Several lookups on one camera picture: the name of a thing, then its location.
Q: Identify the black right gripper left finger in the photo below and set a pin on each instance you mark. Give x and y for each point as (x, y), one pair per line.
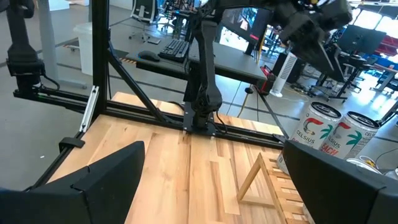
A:
(77, 205)

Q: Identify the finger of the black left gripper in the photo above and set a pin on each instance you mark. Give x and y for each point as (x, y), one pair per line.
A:
(314, 56)

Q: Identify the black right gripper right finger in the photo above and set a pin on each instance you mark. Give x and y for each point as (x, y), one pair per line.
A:
(342, 199)

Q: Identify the white Celsius can black lid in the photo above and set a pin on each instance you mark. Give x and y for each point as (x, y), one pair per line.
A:
(311, 130)
(351, 140)

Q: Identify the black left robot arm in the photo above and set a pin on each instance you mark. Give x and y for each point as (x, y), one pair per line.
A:
(206, 77)

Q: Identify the wooden slatted shelf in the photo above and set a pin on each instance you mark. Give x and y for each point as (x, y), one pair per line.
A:
(280, 193)

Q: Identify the white tower heater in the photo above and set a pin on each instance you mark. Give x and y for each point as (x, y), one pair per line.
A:
(284, 74)

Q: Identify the black computer monitor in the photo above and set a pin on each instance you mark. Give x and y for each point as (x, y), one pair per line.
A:
(360, 39)
(239, 25)

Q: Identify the red black device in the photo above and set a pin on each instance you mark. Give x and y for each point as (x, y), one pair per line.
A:
(267, 77)

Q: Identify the black desk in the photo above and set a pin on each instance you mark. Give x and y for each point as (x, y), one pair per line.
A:
(230, 62)

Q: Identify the white aluminium strip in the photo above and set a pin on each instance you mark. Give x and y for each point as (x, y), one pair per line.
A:
(89, 109)

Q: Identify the black keyboard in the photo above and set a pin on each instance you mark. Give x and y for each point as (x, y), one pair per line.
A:
(174, 49)

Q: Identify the black computer mouse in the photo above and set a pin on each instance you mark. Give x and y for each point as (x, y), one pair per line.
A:
(148, 56)

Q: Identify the black office chair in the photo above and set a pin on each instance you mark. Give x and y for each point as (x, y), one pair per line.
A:
(143, 12)

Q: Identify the grey desk leg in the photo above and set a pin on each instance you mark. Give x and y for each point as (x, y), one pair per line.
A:
(48, 37)

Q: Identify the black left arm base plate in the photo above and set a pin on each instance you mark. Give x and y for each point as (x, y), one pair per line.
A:
(187, 121)

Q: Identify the black aluminium rig frame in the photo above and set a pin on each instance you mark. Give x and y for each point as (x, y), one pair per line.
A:
(99, 46)

